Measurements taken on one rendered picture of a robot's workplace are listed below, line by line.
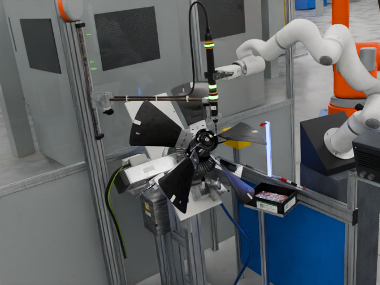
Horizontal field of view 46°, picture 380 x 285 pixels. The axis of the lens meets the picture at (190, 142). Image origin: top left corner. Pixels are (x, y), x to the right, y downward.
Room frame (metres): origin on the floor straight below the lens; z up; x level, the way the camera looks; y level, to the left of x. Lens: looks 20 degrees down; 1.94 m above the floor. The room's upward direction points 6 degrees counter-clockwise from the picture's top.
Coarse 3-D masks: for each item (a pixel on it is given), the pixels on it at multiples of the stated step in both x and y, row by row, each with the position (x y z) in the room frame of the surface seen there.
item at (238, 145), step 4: (224, 128) 2.62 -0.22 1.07; (228, 128) 2.61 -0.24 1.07; (228, 140) 2.54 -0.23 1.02; (228, 144) 2.55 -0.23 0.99; (232, 144) 2.51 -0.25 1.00; (236, 144) 2.48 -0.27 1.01; (240, 144) 2.48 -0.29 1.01; (244, 144) 2.50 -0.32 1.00; (248, 144) 2.52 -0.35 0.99; (236, 148) 2.49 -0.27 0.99; (240, 148) 2.48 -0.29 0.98
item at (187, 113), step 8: (176, 88) 2.30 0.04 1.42; (200, 88) 2.27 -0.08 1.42; (208, 88) 2.26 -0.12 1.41; (192, 96) 2.24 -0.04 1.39; (200, 96) 2.23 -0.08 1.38; (208, 96) 2.23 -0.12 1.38; (184, 104) 2.24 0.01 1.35; (192, 104) 2.22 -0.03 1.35; (200, 104) 2.20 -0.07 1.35; (184, 112) 2.21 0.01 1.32; (192, 112) 2.19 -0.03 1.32; (200, 112) 2.17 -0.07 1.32; (192, 120) 2.17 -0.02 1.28; (200, 120) 2.15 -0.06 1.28
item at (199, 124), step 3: (201, 120) 2.15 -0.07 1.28; (204, 120) 2.14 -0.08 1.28; (195, 123) 2.16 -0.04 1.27; (198, 123) 2.15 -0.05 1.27; (201, 123) 2.14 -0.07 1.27; (204, 123) 2.13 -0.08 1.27; (189, 126) 2.16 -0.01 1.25; (192, 126) 2.15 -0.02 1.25; (195, 126) 2.15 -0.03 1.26; (198, 126) 2.14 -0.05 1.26; (201, 126) 2.13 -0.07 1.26; (204, 126) 2.12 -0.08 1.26; (195, 129) 2.13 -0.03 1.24; (198, 129) 2.13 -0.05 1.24; (192, 132) 2.13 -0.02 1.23; (195, 132) 2.13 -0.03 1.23
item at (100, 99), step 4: (92, 92) 2.37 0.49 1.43; (100, 92) 2.38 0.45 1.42; (104, 92) 2.37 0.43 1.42; (108, 92) 2.36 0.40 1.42; (92, 96) 2.34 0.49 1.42; (96, 96) 2.33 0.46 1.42; (100, 96) 2.32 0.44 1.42; (104, 96) 2.31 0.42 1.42; (108, 96) 2.33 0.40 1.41; (112, 96) 2.37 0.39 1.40; (92, 100) 2.34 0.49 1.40; (96, 100) 2.33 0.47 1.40; (100, 100) 2.32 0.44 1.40; (104, 100) 2.31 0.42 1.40; (108, 100) 2.32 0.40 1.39; (92, 104) 2.34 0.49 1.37; (96, 104) 2.33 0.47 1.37; (100, 104) 2.32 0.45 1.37; (104, 104) 2.31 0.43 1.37; (108, 104) 2.32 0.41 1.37; (112, 104) 2.35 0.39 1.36; (92, 108) 2.36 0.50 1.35
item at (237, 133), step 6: (234, 126) 2.29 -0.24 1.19; (240, 126) 2.29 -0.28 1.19; (246, 126) 2.29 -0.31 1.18; (222, 132) 2.21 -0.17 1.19; (228, 132) 2.21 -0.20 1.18; (234, 132) 2.20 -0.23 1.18; (240, 132) 2.20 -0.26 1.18; (246, 132) 2.21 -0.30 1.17; (252, 132) 2.23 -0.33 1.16; (258, 132) 2.24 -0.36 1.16; (228, 138) 2.12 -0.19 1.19; (234, 138) 2.13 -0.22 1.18; (240, 138) 2.14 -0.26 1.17; (246, 138) 2.15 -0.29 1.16; (252, 138) 2.16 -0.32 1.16; (258, 138) 2.18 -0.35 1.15; (264, 144) 2.14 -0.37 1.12
